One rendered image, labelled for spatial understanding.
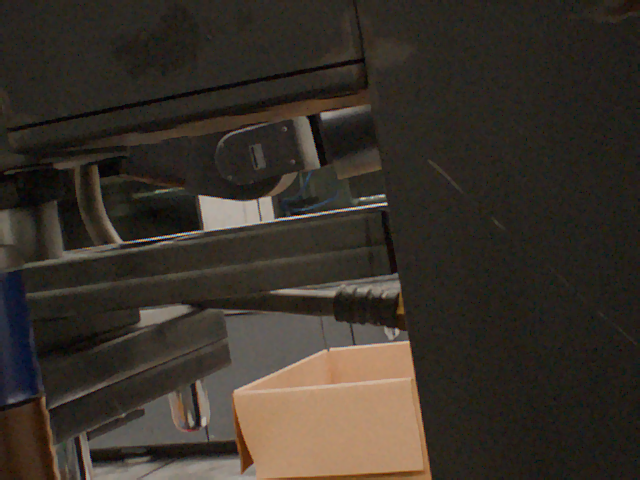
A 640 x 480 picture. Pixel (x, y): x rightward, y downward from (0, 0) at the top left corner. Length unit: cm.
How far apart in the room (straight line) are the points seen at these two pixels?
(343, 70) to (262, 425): 260
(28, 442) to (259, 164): 51
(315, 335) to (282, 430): 255
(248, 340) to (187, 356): 506
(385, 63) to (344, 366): 308
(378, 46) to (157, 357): 22
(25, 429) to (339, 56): 22
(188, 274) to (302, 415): 246
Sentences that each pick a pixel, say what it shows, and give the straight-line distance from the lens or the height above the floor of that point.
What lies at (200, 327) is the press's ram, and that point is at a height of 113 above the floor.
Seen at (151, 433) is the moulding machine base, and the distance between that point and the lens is 609.
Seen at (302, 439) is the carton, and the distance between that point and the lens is 303.
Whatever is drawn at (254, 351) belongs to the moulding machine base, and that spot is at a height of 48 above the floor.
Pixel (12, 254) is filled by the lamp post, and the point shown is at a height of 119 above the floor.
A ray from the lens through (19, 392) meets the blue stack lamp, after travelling 35.
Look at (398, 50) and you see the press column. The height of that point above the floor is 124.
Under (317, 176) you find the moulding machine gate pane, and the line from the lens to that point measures 547.
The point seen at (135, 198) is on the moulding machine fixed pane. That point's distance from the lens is 597.
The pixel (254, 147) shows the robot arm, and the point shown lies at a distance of 84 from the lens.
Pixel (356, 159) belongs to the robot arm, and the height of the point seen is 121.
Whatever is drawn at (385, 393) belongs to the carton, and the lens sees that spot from 292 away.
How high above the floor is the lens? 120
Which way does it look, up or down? 3 degrees down
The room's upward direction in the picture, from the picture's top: 9 degrees counter-clockwise
